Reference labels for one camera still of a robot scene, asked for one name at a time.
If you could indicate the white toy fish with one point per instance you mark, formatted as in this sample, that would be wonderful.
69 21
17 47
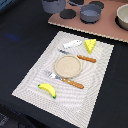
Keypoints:
73 43

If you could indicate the yellow toy banana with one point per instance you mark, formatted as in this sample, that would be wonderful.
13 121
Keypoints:
48 88

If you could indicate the yellow toy cheese wedge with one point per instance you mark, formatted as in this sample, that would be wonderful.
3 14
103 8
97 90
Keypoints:
89 44

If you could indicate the dark grey toy saucepan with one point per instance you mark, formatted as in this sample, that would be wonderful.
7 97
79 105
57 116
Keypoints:
89 13

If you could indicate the grey toy pot with handles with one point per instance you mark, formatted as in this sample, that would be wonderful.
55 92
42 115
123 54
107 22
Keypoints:
53 6

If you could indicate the round wooden plate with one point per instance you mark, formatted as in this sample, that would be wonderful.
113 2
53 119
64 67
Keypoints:
68 66

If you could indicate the woven beige placemat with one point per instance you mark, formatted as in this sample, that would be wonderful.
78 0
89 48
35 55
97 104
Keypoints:
71 104

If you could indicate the brown toy stove board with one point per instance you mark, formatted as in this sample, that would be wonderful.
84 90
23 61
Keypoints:
105 26

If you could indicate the beige bowl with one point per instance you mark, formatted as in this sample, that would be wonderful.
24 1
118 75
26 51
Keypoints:
122 14

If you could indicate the wooden handled fork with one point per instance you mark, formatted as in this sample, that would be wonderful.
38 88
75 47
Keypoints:
66 80

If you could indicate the wooden handled knife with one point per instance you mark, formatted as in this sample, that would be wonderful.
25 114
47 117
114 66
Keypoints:
79 56

